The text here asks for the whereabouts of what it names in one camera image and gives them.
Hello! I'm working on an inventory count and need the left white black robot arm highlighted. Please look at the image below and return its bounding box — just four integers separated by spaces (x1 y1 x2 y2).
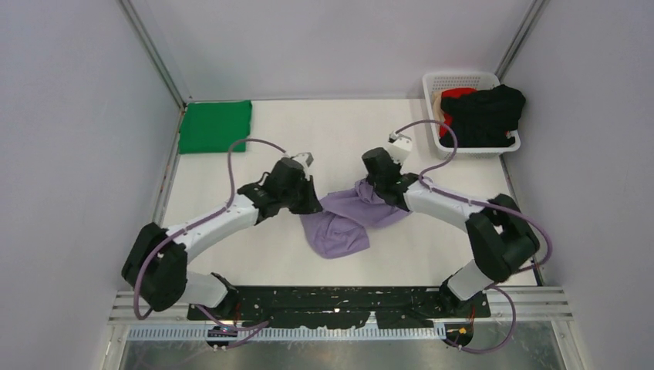
121 153 322 319

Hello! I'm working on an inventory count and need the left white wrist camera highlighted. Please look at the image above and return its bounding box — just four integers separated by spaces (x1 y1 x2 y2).
290 152 314 168

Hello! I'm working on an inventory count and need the white plastic laundry basket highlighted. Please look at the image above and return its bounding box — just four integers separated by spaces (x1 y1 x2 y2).
422 70 521 160

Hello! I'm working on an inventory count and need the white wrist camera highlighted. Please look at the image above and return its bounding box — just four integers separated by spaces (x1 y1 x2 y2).
386 132 413 166
290 152 314 168

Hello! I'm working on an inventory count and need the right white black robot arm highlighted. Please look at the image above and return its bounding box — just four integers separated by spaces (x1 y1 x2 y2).
362 147 540 317

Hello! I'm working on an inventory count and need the beige t shirt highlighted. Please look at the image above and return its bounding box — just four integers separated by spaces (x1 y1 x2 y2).
432 90 445 123

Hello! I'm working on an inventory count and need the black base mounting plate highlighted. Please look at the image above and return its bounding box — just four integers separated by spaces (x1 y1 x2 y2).
210 286 491 329

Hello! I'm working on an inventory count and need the red t shirt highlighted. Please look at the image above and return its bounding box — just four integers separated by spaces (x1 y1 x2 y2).
437 87 477 138

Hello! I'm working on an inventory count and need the black t shirt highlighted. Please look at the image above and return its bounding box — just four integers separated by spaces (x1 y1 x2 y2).
439 85 526 148

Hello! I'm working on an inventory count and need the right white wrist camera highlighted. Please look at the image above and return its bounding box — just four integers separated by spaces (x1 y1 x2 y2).
386 132 413 166

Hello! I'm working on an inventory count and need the aluminium frame rail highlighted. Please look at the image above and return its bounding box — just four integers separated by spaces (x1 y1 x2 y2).
109 287 573 342

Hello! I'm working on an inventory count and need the folded green t shirt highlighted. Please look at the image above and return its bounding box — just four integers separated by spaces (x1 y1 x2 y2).
178 100 252 155

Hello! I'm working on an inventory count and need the purple t shirt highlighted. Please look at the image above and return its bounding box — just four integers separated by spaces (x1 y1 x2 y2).
300 179 410 259

